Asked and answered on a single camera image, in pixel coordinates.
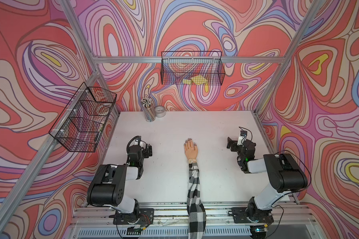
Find black wire basket left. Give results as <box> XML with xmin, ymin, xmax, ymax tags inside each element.
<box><xmin>49</xmin><ymin>83</ymin><xmax>117</xmax><ymax>152</ymax></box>

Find plaid sleeve mannequin forearm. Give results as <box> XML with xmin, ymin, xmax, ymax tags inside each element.
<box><xmin>187</xmin><ymin>163</ymin><xmax>206</xmax><ymax>239</ymax></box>

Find yellow sticky notes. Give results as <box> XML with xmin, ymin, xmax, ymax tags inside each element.
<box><xmin>182</xmin><ymin>75</ymin><xmax>208</xmax><ymax>85</ymax></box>

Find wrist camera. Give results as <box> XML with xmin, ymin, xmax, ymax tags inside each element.
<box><xmin>237</xmin><ymin>126</ymin><xmax>249</xmax><ymax>145</ymax></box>
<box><xmin>133</xmin><ymin>135</ymin><xmax>147</xmax><ymax>148</ymax></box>

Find black wire basket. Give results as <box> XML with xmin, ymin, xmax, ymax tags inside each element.
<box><xmin>49</xmin><ymin>83</ymin><xmax>117</xmax><ymax>152</ymax></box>
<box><xmin>160</xmin><ymin>50</ymin><xmax>225</xmax><ymax>86</ymax></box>

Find cup of pencils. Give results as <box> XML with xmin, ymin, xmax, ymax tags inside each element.
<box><xmin>141</xmin><ymin>97</ymin><xmax>155</xmax><ymax>122</ymax></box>

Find black wire basket back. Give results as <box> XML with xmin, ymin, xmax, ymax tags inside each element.
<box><xmin>160</xmin><ymin>50</ymin><xmax>225</xmax><ymax>86</ymax></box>

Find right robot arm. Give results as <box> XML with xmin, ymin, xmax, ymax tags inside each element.
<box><xmin>226</xmin><ymin>137</ymin><xmax>309</xmax><ymax>222</ymax></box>

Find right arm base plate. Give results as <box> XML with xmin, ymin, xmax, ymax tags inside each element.
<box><xmin>228</xmin><ymin>207</ymin><xmax>274</xmax><ymax>225</ymax></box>

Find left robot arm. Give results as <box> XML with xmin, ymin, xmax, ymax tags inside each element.
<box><xmin>87</xmin><ymin>135</ymin><xmax>152</xmax><ymax>216</ymax></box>

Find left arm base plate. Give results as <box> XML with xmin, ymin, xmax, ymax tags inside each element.
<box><xmin>113</xmin><ymin>208</ymin><xmax>154</xmax><ymax>226</ymax></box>

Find mannequin hand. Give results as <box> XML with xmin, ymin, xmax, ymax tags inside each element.
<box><xmin>184</xmin><ymin>138</ymin><xmax>198</xmax><ymax>160</ymax></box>

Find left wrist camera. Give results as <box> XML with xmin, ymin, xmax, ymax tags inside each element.
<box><xmin>133</xmin><ymin>135</ymin><xmax>147</xmax><ymax>148</ymax></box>

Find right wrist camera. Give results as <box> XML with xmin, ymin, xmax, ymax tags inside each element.
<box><xmin>237</xmin><ymin>126</ymin><xmax>249</xmax><ymax>145</ymax></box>

